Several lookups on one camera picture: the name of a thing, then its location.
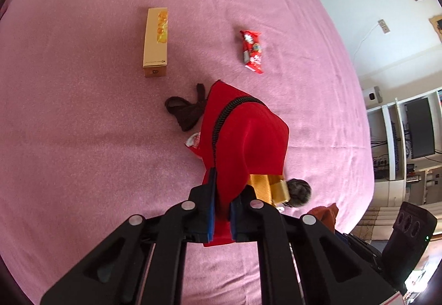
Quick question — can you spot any red snack packet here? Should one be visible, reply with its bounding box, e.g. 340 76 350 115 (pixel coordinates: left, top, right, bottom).
240 30 266 75

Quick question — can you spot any shiny gold ribbed box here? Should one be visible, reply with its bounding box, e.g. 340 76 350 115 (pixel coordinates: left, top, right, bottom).
249 174 290 207

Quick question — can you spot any rust brown cloth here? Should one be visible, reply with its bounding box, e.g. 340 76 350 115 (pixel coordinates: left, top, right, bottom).
306 203 339 233

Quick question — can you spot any red zippered cloth bag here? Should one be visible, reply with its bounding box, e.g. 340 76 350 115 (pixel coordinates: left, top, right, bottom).
197 80 290 248

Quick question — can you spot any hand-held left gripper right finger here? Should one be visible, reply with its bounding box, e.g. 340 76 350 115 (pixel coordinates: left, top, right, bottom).
230 184 406 305

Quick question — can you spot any small grey speaker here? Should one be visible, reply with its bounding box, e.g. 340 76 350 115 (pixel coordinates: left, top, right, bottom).
362 86 383 107

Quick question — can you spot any small white red wrapper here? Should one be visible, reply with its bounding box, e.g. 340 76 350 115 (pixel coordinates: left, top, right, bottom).
185 132 202 150

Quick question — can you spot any dark brown cloth strap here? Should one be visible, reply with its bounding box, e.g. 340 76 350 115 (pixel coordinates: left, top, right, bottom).
165 83 208 132

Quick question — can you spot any dark grey knitted ball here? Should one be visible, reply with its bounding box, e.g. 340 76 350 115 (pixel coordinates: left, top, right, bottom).
283 179 312 209

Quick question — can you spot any pink blanket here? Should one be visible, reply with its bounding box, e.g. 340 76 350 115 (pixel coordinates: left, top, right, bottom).
0 0 375 305

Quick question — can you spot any tall gold cosmetics box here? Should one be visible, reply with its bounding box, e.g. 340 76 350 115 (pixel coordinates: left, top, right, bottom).
143 7 169 78

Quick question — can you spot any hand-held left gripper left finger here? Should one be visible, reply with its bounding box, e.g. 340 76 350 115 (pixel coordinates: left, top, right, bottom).
40 169 218 305

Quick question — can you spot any black computer monitor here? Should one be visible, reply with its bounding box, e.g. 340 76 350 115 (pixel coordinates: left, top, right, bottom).
403 97 436 160

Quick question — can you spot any white wall cable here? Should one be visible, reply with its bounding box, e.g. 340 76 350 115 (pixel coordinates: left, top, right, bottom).
352 23 380 60

